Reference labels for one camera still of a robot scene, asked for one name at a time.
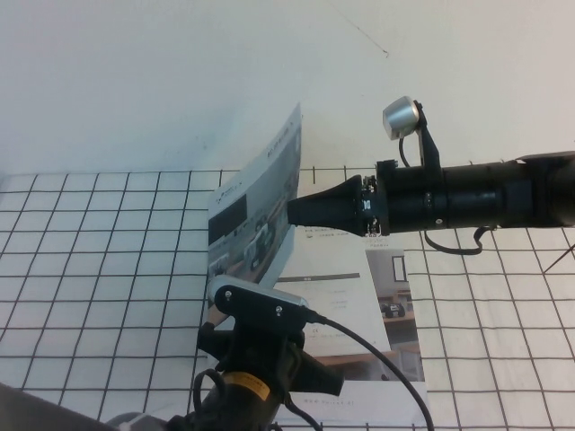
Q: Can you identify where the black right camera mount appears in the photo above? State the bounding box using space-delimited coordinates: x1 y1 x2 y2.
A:
415 101 445 174

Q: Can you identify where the round silver right wrist camera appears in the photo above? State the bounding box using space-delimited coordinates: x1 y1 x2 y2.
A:
381 95 424 142

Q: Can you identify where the black right camera cable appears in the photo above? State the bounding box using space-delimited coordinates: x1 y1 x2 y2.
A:
397 136 495 258

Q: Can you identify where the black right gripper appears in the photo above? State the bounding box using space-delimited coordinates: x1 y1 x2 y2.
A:
286 158 446 238

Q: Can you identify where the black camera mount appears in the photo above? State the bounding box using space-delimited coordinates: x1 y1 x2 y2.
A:
415 101 445 174
214 282 311 342

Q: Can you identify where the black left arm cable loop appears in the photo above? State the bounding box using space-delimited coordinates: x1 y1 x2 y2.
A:
191 366 231 414

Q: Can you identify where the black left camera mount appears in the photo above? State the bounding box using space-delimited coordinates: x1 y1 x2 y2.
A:
214 282 311 342

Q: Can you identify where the white black grid table mat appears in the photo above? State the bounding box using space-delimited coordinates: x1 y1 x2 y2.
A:
0 163 575 431

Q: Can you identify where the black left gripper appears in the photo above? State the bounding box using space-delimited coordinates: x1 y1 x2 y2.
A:
196 312 347 408

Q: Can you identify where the black cable tie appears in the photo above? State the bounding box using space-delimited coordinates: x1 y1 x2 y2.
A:
542 242 575 274

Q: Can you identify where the AgileX booklet lying closed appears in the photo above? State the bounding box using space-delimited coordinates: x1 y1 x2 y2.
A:
269 233 430 426

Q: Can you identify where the AgileX booklet with cover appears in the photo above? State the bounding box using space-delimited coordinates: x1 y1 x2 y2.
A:
199 101 393 360

